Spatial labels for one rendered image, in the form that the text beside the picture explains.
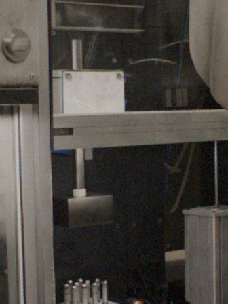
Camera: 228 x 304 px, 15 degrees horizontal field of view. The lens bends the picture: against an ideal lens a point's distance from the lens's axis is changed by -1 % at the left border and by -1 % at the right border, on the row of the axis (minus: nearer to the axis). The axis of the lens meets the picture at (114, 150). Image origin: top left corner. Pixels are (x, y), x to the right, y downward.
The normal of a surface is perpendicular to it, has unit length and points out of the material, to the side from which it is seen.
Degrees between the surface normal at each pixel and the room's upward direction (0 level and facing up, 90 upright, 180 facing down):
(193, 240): 90
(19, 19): 90
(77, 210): 90
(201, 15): 108
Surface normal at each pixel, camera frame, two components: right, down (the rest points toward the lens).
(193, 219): -0.79, 0.05
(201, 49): -0.81, 0.47
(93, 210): 0.60, 0.03
